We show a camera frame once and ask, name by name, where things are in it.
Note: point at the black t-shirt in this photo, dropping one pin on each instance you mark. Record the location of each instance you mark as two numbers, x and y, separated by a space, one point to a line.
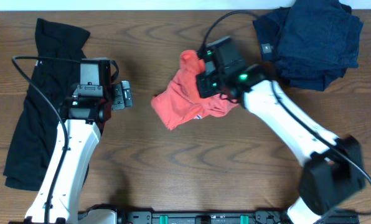
34 137

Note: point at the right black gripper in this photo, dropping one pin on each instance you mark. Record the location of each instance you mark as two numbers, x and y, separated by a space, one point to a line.
205 84

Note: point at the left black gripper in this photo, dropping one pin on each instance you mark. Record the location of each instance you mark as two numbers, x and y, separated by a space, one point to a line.
123 94

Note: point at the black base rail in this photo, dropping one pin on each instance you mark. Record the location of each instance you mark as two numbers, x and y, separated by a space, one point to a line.
204 217

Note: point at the red soccer t-shirt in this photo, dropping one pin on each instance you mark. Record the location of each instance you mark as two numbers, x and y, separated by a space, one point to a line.
181 102

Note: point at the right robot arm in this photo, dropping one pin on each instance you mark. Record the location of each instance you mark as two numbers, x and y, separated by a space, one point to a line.
332 166

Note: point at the folded navy blue clothes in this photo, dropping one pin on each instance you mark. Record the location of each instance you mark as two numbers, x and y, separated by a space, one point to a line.
311 44

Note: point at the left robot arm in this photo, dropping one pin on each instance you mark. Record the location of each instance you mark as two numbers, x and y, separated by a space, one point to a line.
58 199

